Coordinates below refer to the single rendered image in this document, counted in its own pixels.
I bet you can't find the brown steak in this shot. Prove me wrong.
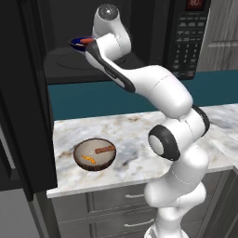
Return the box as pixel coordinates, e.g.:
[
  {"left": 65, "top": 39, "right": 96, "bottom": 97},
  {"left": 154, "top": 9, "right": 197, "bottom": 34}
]
[{"left": 95, "top": 146, "right": 116, "bottom": 155}]

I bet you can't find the orange carrot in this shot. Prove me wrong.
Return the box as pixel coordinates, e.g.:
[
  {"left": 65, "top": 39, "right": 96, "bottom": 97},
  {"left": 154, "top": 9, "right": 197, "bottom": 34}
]
[{"left": 81, "top": 154, "right": 97, "bottom": 165}]

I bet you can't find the brown bowl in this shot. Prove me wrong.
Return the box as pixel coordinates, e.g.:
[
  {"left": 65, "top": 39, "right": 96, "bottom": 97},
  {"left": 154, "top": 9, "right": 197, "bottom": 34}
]
[{"left": 73, "top": 138, "right": 118, "bottom": 172}]

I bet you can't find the blue bowl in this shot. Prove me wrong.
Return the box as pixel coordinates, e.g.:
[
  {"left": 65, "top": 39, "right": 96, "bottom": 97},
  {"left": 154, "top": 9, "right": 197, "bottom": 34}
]
[{"left": 68, "top": 36, "right": 95, "bottom": 52}]

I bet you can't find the black microwave oven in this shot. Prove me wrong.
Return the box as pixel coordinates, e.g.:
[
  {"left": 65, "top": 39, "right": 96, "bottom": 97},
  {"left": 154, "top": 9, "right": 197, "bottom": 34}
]
[{"left": 36, "top": 0, "right": 212, "bottom": 86}]

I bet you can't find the black microwave door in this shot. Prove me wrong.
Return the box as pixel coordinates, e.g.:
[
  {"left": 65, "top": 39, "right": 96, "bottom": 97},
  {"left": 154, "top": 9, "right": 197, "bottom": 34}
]
[{"left": 0, "top": 0, "right": 59, "bottom": 203}]

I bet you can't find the grey drawer front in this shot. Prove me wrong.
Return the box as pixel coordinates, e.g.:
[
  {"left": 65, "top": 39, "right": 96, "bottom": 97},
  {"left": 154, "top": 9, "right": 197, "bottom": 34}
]
[
  {"left": 91, "top": 182, "right": 151, "bottom": 214},
  {"left": 92, "top": 209, "right": 160, "bottom": 238}
]

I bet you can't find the narrow grey cabinet front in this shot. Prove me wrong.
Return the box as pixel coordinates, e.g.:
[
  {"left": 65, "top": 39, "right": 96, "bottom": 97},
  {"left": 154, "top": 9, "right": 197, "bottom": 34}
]
[{"left": 50, "top": 192, "right": 91, "bottom": 238}]

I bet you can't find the dark grey cabinet side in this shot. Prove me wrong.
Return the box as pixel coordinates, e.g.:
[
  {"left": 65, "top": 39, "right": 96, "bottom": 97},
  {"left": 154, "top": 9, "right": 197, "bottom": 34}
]
[{"left": 196, "top": 168, "right": 238, "bottom": 238}]

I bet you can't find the silver drawer handle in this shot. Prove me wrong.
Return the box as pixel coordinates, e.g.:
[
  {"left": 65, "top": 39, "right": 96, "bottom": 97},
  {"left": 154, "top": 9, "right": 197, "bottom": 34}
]
[
  {"left": 125, "top": 193, "right": 146, "bottom": 200},
  {"left": 123, "top": 218, "right": 155, "bottom": 229}
]

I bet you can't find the grey wall cupboard door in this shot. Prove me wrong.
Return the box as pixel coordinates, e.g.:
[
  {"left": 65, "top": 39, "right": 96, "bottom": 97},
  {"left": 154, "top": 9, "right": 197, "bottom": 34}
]
[{"left": 196, "top": 0, "right": 238, "bottom": 73}]

